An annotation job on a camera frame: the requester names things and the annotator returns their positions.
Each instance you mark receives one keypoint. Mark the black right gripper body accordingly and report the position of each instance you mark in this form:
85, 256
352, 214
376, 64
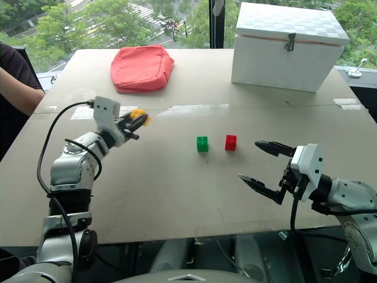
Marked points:
293, 179

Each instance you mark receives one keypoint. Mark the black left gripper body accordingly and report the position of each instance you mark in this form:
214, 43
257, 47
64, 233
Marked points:
125, 132

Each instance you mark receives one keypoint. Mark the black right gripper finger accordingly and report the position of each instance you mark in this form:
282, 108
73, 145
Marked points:
265, 190
275, 148

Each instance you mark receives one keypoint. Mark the yellow toy brick cube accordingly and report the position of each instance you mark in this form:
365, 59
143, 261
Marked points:
138, 112

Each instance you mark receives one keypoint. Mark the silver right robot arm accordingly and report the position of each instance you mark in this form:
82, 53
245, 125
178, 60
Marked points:
353, 194

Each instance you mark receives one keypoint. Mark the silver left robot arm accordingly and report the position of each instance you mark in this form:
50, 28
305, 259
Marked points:
69, 168

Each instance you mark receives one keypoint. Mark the person's bare forearm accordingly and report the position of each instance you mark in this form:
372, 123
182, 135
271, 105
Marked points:
17, 92

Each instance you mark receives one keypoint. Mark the red toy brick cube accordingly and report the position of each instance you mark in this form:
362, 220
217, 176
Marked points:
231, 143

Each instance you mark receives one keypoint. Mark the red fabric pouch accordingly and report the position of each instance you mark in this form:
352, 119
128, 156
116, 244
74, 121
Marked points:
141, 69

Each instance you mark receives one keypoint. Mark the green toy brick cube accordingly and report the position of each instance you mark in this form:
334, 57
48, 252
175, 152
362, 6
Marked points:
202, 145

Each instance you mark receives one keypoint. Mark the grey rounded shape under table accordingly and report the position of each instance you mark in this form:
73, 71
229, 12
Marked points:
250, 259
169, 255

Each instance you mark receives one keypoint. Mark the white lidded box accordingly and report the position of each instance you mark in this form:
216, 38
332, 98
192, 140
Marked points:
279, 65

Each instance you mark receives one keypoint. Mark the short clear tape strip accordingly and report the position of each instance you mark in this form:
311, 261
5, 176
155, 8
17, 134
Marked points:
347, 103

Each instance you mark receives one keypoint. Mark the metal box latch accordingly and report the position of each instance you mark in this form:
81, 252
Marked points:
291, 41

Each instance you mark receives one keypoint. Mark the grey robot torso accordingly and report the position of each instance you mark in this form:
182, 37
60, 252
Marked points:
182, 277

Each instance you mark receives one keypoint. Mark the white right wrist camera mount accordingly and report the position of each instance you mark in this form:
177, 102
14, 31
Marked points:
310, 165

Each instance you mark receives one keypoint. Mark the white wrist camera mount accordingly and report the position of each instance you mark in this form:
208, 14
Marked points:
103, 113
310, 165

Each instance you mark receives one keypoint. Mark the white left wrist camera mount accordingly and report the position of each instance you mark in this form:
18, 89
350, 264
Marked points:
103, 113

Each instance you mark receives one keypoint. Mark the black window frame post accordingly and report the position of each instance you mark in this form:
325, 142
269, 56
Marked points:
216, 29

